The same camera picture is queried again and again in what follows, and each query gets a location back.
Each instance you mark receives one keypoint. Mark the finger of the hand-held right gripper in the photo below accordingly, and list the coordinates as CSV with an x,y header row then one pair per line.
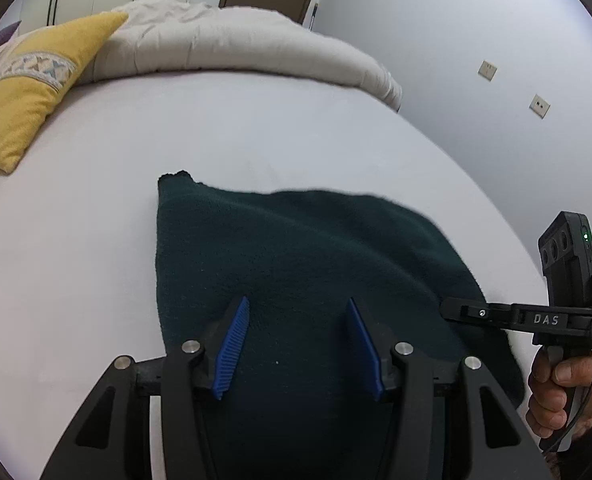
x,y
475,312

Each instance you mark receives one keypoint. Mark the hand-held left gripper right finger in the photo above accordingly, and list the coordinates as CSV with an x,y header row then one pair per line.
x,y
364,355

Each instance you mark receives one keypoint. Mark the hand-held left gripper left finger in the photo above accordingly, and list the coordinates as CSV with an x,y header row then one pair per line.
x,y
232,350

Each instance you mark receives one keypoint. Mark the dark green sweater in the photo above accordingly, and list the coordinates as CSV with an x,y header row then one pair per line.
x,y
301,250

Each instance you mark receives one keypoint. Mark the person's right hand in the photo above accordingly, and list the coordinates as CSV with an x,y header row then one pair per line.
x,y
543,410

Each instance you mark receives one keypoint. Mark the bed with white sheet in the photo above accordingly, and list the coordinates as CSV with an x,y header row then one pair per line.
x,y
101,210

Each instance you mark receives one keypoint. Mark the beige duvet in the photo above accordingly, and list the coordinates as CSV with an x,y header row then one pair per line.
x,y
226,40

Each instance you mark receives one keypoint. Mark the yellow patterned pillow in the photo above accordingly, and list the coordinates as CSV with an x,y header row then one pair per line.
x,y
21,110

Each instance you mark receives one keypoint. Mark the thin pole by door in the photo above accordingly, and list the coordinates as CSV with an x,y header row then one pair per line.
x,y
315,16

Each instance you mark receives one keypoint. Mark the beige wall socket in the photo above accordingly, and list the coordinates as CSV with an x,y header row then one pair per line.
x,y
487,70
539,106

